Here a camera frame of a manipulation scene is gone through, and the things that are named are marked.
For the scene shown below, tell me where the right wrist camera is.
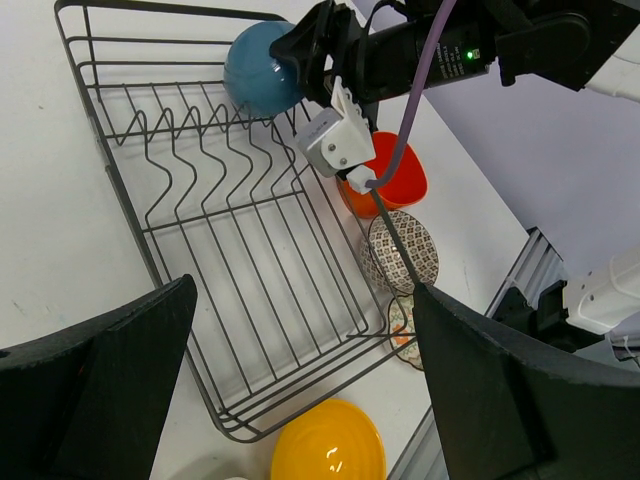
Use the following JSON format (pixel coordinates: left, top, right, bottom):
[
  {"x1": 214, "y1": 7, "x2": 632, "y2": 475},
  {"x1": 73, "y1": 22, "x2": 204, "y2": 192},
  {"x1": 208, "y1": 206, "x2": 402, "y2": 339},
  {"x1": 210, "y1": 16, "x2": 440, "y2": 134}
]
[{"x1": 295, "y1": 76, "x2": 377, "y2": 195}]

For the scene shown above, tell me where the blue ceramic bowl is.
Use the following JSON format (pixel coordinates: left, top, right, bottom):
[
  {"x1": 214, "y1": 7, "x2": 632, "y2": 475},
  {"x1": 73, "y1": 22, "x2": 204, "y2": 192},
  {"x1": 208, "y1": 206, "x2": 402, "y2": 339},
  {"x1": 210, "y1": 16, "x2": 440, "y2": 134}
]
[{"x1": 223, "y1": 21, "x2": 304, "y2": 117}]

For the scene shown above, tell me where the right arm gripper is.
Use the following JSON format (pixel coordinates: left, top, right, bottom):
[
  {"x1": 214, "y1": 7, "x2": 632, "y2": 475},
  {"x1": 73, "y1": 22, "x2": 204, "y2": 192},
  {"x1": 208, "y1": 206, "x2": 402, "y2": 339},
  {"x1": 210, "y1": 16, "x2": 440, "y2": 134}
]
[{"x1": 269, "y1": 1, "x2": 495, "y2": 106}]

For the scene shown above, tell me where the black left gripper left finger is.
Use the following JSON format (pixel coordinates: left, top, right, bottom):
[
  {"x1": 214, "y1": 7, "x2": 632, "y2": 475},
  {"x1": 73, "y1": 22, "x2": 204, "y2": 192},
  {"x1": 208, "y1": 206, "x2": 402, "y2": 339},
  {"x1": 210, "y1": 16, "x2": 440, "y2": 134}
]
[{"x1": 1, "y1": 275, "x2": 197, "y2": 479}]

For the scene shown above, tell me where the yellow round bowl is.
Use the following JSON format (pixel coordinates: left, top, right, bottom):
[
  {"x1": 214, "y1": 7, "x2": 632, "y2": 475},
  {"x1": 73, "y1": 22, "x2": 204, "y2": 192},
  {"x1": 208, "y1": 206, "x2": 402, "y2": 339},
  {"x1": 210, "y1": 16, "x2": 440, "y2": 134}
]
[{"x1": 270, "y1": 398, "x2": 387, "y2": 479}]

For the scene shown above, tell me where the patterned round bowl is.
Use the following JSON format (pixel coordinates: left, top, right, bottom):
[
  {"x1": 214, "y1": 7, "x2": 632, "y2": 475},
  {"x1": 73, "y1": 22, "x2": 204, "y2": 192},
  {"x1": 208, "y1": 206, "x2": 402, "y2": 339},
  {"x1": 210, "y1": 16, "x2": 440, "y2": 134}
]
[{"x1": 359, "y1": 210, "x2": 440, "y2": 295}]

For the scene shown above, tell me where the flower shaped patterned dish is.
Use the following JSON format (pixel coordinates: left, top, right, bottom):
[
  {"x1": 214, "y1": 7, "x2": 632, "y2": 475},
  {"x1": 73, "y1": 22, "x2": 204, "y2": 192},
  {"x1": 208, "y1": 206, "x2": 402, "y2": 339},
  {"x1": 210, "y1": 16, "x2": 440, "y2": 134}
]
[{"x1": 387, "y1": 295, "x2": 423, "y2": 371}]

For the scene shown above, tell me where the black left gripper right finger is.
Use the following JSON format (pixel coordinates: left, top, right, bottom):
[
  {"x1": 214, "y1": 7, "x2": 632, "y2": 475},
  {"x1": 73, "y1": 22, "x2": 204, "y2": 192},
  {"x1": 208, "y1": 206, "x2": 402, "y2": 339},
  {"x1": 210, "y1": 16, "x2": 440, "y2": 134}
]
[{"x1": 413, "y1": 283, "x2": 639, "y2": 479}]

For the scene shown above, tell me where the black wire dish rack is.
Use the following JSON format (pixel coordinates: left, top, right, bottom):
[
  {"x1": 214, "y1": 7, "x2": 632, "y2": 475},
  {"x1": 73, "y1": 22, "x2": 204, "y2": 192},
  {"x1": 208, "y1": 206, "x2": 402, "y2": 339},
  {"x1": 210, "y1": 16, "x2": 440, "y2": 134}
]
[{"x1": 54, "y1": 1, "x2": 394, "y2": 444}]

